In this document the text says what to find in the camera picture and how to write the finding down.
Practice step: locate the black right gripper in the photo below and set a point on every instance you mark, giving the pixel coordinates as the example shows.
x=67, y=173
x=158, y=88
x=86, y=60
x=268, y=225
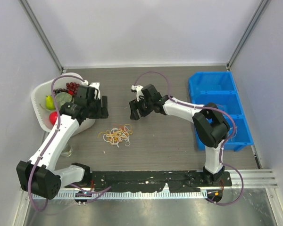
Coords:
x=135, y=105

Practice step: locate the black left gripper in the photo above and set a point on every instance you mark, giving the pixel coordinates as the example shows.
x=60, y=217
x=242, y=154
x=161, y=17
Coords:
x=102, y=113

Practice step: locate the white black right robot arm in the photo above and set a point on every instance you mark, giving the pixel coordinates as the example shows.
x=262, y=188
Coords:
x=211, y=126

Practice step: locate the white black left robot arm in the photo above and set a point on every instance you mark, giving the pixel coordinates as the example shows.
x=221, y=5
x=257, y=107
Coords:
x=38, y=175

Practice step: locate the red grape bunch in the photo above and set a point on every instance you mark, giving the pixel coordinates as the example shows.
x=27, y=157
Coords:
x=72, y=86

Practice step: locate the green melon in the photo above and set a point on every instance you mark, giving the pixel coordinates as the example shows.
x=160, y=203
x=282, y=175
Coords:
x=62, y=98

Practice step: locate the red apple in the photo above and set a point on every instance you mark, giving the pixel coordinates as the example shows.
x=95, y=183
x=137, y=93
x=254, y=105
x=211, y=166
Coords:
x=53, y=117

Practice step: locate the dark purple grape bunch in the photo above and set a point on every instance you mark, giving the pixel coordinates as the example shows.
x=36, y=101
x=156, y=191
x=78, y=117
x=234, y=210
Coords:
x=60, y=90

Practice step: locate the clear glass jar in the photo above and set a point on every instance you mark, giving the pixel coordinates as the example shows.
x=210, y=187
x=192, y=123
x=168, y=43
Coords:
x=67, y=151

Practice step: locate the green yellow pear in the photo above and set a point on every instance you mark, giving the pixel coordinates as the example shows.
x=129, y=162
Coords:
x=49, y=103

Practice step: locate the white plastic fruit basket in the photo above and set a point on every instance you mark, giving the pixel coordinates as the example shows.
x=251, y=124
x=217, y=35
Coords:
x=39, y=94

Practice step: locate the blue plastic divided bin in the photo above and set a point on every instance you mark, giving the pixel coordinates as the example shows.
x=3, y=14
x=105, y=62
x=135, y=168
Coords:
x=220, y=89

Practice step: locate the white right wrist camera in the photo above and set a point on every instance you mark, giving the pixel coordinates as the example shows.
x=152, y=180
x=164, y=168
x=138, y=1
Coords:
x=138, y=90

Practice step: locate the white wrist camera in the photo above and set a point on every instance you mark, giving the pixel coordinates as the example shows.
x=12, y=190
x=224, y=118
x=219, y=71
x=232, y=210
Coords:
x=96, y=86
x=138, y=90

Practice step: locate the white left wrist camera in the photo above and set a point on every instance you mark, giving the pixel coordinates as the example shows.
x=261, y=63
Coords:
x=96, y=86

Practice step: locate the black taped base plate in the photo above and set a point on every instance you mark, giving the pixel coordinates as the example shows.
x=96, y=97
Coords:
x=178, y=181

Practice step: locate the white slotted cable duct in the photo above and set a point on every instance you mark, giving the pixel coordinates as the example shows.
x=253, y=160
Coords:
x=72, y=194

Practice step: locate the left aluminium frame post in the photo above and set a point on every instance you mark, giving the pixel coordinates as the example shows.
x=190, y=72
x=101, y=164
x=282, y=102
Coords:
x=39, y=30

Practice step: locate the aluminium corner frame post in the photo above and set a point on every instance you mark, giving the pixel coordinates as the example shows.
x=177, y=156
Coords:
x=263, y=4

